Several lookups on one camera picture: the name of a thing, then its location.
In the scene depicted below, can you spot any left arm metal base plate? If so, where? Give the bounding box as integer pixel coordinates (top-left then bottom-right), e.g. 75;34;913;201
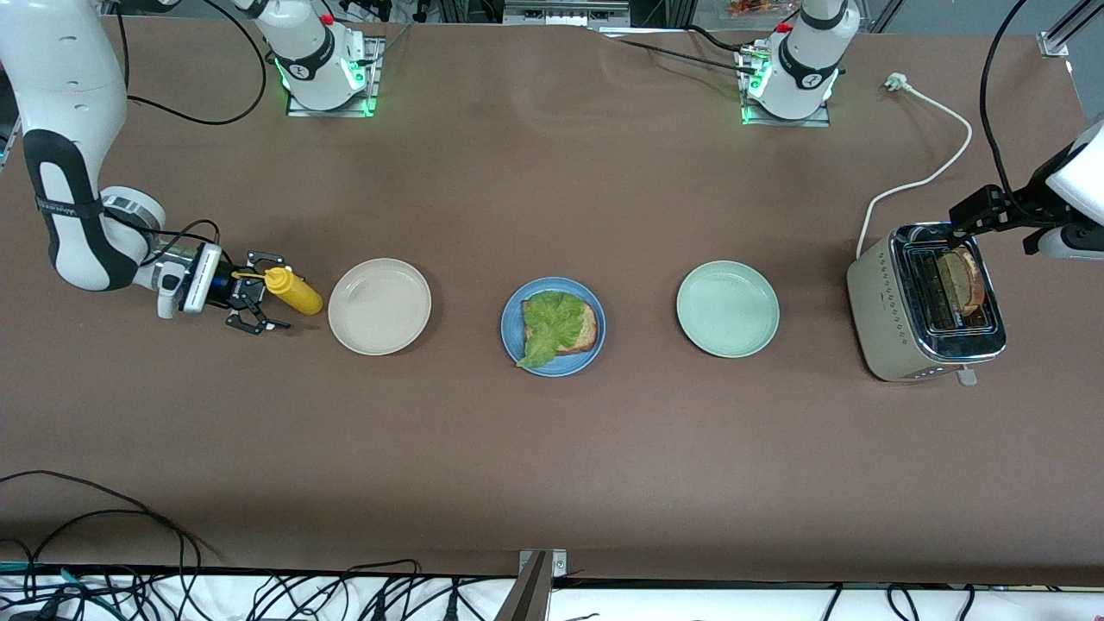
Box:
740;47;833;128

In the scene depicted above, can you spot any pale green round plate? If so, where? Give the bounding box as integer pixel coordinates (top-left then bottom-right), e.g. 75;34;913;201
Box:
676;260;781;359

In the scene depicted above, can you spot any tangled black cable bundle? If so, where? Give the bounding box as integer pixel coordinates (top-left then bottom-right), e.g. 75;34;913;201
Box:
0;509;484;621

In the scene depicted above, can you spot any black base power cable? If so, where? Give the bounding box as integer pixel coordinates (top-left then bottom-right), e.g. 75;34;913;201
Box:
604;24;760;75

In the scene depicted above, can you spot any beige round plate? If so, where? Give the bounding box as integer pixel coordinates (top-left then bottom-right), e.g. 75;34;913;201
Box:
328;258;432;356

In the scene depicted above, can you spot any brown bread slice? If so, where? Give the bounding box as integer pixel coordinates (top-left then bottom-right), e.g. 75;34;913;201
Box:
938;248;987;317
520;298;600;354

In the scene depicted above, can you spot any blue round plate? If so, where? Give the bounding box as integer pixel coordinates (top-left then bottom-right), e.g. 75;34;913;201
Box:
500;276;607;378

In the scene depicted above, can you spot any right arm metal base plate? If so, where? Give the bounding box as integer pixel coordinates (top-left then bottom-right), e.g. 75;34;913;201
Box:
286;34;380;117

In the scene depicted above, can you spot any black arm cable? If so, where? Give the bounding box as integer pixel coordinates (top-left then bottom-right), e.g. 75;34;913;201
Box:
981;0;1032;199
112;0;268;126

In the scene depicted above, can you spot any aluminium frame profile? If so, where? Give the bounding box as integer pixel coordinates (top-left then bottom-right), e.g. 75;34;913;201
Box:
1038;0;1104;60

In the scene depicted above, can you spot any yellow squeeze sauce bottle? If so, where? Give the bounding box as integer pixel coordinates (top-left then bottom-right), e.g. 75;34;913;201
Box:
231;266;324;317

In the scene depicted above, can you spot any orange snack bag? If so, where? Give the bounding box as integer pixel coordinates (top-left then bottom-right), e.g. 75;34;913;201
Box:
727;0;799;20

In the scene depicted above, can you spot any white toaster power cable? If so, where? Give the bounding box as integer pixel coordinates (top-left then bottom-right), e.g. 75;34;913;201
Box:
856;72;974;260

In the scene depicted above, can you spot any grey power strip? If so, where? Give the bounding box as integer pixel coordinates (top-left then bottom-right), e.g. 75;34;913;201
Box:
503;0;632;27

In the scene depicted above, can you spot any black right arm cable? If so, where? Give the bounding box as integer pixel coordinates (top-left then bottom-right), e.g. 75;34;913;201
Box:
112;0;268;126

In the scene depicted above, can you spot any aluminium profile bracket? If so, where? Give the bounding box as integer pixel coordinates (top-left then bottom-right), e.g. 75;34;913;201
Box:
496;549;568;621

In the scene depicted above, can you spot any thin black looped cable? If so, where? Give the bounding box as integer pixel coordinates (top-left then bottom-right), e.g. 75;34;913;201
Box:
0;470;227;570

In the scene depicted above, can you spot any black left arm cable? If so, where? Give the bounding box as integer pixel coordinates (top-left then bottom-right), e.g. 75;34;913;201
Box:
981;0;1032;199

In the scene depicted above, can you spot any green lettuce leaf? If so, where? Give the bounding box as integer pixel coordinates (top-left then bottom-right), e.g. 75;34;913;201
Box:
516;291;589;370

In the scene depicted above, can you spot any beige chrome two-slot toaster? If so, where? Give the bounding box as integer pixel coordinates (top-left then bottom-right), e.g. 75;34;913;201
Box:
846;222;1007;386

